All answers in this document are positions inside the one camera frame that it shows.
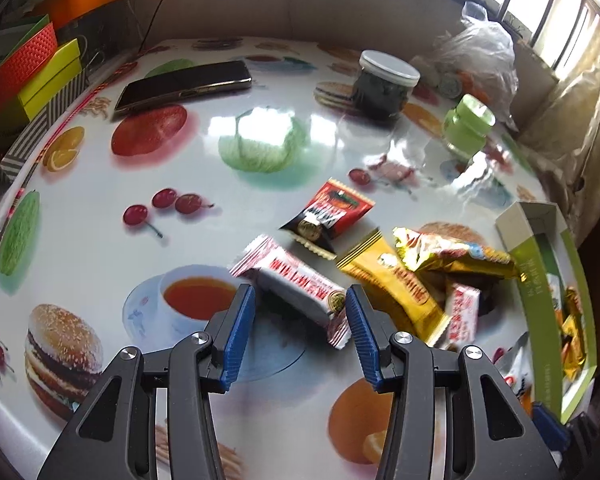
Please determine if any red and black candy packet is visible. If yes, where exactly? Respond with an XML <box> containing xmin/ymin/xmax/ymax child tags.
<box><xmin>279</xmin><ymin>178</ymin><xmax>376</xmax><ymax>257</ymax></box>

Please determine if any red textured box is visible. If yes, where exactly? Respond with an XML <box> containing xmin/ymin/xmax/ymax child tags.
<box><xmin>0</xmin><ymin>15</ymin><xmax>58</xmax><ymax>121</ymax></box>

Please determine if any green plastic jar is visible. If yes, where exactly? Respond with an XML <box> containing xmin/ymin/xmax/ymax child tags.
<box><xmin>442</xmin><ymin>94</ymin><xmax>496</xmax><ymax>161</ymax></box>

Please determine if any yellow snack packet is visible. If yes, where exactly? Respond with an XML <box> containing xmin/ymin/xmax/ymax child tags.
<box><xmin>336</xmin><ymin>229</ymin><xmax>452</xmax><ymax>343</ymax></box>

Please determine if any clear plastic bag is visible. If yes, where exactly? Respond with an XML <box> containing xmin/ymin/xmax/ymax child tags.
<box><xmin>430</xmin><ymin>2</ymin><xmax>518</xmax><ymax>126</ymax></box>

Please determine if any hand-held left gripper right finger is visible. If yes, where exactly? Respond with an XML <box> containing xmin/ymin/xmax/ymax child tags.
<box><xmin>345</xmin><ymin>284</ymin><xmax>563</xmax><ymax>480</ymax></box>

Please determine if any yellow-green box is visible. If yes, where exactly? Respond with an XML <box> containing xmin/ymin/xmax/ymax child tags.
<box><xmin>17</xmin><ymin>38</ymin><xmax>81</xmax><ymax>121</ymax></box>

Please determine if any black smartphone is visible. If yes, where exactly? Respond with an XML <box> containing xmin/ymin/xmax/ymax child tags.
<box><xmin>112</xmin><ymin>60</ymin><xmax>253</xmax><ymax>117</ymax></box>

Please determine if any black and white striped box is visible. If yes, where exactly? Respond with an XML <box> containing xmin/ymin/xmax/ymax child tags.
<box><xmin>0</xmin><ymin>67</ymin><xmax>93</xmax><ymax>181</ymax></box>

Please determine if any patterned cream curtain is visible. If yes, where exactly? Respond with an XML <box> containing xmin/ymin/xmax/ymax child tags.
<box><xmin>517</xmin><ymin>10</ymin><xmax>600</xmax><ymax>241</ymax></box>

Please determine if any clear jar with dark contents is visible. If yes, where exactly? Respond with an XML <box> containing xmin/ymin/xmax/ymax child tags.
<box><xmin>352</xmin><ymin>50</ymin><xmax>421</xmax><ymax>122</ymax></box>

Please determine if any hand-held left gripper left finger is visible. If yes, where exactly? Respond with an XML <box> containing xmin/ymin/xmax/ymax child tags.
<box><xmin>37</xmin><ymin>284</ymin><xmax>257</xmax><ymax>480</ymax></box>

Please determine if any red and white snack packet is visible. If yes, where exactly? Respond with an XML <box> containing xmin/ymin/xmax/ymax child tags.
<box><xmin>444</xmin><ymin>282</ymin><xmax>482</xmax><ymax>352</ymax></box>
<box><xmin>229</xmin><ymin>236</ymin><xmax>352</xmax><ymax>350</ymax></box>

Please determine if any black cable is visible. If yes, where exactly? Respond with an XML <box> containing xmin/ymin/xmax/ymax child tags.
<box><xmin>135</xmin><ymin>0</ymin><xmax>188</xmax><ymax>56</ymax></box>

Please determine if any green and white cardboard box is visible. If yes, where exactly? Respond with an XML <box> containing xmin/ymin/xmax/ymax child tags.
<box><xmin>495</xmin><ymin>202</ymin><xmax>598</xmax><ymax>421</ymax></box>

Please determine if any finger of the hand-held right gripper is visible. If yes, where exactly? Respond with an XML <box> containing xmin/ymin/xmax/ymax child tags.
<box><xmin>532</xmin><ymin>402</ymin><xmax>600</xmax><ymax>463</ymax></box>

